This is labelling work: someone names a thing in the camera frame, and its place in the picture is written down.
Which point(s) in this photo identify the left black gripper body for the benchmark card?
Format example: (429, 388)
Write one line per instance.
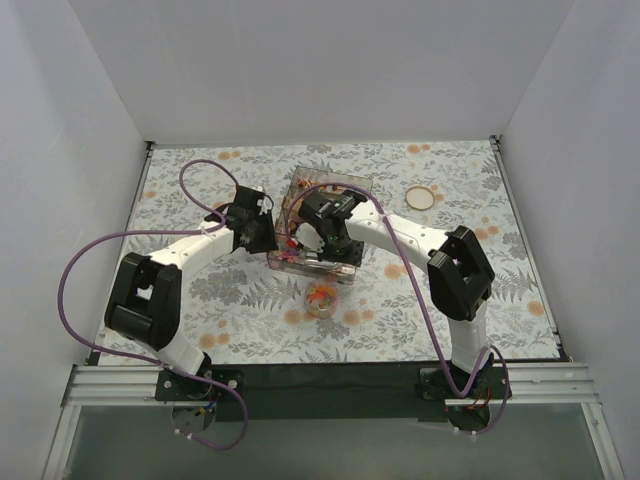
(262, 236)

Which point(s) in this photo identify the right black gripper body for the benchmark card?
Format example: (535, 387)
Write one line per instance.
(342, 251)

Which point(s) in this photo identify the clear compartment candy box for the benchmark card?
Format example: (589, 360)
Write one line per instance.
(290, 256)

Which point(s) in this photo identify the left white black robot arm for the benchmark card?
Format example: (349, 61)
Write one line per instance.
(145, 301)

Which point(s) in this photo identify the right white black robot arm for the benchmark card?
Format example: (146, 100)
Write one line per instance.
(459, 274)

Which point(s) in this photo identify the floral patterned table mat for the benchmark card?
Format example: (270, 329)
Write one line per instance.
(239, 310)

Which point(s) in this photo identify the round wooden jar lid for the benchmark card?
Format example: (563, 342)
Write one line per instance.
(420, 198)

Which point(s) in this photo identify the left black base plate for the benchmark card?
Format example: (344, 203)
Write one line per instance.
(172, 386)

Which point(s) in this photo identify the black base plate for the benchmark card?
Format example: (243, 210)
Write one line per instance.
(172, 386)
(480, 408)

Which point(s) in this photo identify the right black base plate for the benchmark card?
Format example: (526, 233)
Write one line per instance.
(480, 408)

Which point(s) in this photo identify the aluminium frame rail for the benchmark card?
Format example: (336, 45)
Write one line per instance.
(332, 391)

